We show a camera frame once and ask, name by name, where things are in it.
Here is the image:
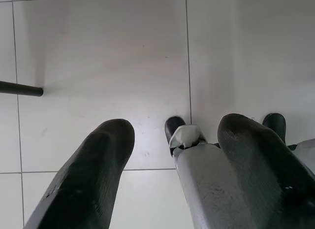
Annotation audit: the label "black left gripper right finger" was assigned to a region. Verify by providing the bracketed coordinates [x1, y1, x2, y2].
[218, 113, 315, 229]

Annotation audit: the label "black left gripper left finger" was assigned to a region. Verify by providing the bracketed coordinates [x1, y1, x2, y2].
[24, 118, 135, 229]

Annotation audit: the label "black metal table leg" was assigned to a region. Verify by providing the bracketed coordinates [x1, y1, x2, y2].
[0, 81, 44, 98]

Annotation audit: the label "grey robot left leg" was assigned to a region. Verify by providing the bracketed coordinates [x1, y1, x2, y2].
[172, 141, 291, 229]

